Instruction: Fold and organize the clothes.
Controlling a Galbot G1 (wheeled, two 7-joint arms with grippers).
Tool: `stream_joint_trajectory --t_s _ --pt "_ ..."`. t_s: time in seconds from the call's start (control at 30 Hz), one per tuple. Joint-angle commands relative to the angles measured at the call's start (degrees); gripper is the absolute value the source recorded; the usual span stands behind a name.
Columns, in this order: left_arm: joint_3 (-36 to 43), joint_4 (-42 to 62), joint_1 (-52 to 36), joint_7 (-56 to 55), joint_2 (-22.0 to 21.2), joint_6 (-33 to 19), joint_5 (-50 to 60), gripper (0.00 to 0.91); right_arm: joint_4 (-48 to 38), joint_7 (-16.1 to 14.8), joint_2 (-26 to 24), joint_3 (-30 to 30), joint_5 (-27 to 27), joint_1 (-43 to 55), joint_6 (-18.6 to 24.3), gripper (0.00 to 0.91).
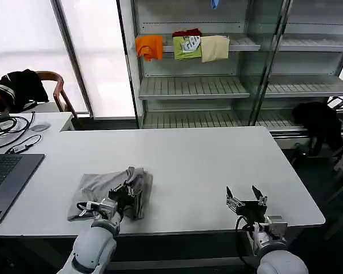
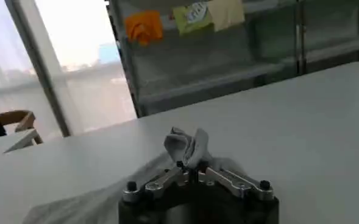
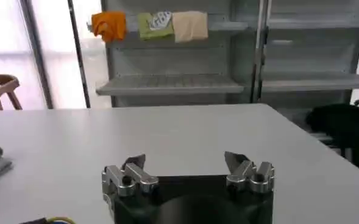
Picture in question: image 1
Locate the empty grey metal shelving unit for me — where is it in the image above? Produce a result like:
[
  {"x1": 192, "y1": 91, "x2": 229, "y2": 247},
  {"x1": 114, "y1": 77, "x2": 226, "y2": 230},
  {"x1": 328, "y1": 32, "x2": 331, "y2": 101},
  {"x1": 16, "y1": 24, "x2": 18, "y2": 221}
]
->
[{"x1": 256, "y1": 0, "x2": 343, "y2": 139}]

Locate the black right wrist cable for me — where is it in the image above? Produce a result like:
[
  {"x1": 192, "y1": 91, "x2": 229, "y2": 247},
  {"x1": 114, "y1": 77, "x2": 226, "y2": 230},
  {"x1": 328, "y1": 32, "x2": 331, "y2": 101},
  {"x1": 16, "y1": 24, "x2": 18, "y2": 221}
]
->
[{"x1": 235, "y1": 215, "x2": 261, "y2": 268}]

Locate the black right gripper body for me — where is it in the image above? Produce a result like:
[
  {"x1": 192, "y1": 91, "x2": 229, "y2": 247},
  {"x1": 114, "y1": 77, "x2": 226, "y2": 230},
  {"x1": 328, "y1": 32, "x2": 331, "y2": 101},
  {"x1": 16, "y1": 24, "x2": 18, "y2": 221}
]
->
[{"x1": 236, "y1": 200, "x2": 268, "y2": 224}]

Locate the grey shirt with colourful print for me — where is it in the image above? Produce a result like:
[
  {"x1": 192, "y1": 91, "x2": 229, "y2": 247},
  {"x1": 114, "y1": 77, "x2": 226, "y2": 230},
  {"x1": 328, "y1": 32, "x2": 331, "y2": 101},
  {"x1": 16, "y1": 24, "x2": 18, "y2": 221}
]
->
[{"x1": 66, "y1": 166, "x2": 154, "y2": 222}]

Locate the coiled black cable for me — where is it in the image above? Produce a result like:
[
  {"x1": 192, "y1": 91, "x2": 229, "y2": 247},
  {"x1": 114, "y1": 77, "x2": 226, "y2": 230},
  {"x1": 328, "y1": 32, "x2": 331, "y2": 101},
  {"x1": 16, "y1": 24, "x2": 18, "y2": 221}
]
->
[{"x1": 0, "y1": 110, "x2": 37, "y2": 150}]

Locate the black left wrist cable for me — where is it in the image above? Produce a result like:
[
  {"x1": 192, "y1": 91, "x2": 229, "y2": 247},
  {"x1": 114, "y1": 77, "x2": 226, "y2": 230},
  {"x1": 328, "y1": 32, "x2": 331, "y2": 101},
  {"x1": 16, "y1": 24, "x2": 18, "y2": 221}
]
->
[{"x1": 76, "y1": 201, "x2": 101, "y2": 218}]

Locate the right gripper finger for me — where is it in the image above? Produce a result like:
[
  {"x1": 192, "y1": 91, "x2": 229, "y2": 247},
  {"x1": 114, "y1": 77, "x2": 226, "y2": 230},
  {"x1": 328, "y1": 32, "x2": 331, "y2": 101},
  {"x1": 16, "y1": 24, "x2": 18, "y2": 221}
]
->
[
  {"x1": 225, "y1": 186, "x2": 244, "y2": 212},
  {"x1": 251, "y1": 185, "x2": 268, "y2": 207}
]

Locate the grey computer mouse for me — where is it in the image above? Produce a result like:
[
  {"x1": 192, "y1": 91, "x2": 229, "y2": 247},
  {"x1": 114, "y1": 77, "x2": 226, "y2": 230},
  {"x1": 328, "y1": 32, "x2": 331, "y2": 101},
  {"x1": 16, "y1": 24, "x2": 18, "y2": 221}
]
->
[{"x1": 31, "y1": 122, "x2": 52, "y2": 132}]

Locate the grey metal shelving unit with clothes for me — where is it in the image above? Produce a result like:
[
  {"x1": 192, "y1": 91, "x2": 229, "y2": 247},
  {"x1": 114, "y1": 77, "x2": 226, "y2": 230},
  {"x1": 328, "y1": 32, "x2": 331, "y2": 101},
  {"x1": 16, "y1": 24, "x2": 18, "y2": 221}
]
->
[{"x1": 115, "y1": 0, "x2": 287, "y2": 130}]

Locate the dark grey laptop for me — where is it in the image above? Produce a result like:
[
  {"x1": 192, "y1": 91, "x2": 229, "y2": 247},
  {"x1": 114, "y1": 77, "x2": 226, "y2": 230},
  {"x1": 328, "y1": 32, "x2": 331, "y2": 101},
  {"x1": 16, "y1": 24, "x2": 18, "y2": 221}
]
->
[{"x1": 0, "y1": 153, "x2": 46, "y2": 225}]

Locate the grey window frame post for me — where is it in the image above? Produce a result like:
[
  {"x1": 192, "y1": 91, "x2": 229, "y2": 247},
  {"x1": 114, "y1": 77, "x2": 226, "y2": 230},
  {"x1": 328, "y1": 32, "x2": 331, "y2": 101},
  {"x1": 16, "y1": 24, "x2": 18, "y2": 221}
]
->
[{"x1": 50, "y1": 0, "x2": 95, "y2": 119}]

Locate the black garment with white stripes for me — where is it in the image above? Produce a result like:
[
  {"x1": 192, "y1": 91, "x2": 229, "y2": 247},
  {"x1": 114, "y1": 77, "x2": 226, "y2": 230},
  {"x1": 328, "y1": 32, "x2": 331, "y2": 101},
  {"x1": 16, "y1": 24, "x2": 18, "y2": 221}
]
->
[{"x1": 0, "y1": 68, "x2": 50, "y2": 111}]

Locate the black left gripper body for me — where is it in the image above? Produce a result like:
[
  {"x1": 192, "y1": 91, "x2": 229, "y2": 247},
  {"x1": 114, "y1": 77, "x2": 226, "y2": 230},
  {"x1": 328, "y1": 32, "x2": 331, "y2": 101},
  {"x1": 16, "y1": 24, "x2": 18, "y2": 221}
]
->
[{"x1": 107, "y1": 186, "x2": 134, "y2": 212}]

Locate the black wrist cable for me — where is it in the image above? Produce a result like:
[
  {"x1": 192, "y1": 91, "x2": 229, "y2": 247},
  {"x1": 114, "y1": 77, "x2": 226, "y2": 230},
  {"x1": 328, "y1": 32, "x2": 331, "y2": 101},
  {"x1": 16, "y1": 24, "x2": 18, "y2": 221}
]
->
[
  {"x1": 235, "y1": 215, "x2": 261, "y2": 268},
  {"x1": 76, "y1": 201, "x2": 101, "y2": 218}
]

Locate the plain black garment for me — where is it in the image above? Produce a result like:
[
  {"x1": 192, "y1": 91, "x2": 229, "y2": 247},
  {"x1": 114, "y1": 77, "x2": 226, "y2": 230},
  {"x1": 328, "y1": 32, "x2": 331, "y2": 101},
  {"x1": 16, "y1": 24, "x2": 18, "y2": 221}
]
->
[{"x1": 291, "y1": 102, "x2": 343, "y2": 157}]

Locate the black cable with adapter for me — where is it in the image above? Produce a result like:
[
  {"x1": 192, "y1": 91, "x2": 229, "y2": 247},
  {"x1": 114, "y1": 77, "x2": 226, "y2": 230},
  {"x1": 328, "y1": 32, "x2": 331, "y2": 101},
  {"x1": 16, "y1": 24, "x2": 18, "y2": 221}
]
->
[{"x1": 5, "y1": 133, "x2": 43, "y2": 155}]

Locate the brown wooden chair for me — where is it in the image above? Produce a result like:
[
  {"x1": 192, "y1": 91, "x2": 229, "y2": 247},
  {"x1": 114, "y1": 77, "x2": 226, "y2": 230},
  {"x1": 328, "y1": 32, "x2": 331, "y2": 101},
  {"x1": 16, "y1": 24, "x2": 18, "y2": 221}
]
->
[{"x1": 0, "y1": 70, "x2": 78, "y2": 121}]

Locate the black folding rack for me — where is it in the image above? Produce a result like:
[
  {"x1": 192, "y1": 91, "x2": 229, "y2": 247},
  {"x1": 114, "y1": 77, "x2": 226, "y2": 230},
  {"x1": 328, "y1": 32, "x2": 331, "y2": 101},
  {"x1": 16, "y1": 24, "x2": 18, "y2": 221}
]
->
[{"x1": 325, "y1": 79, "x2": 343, "y2": 115}]

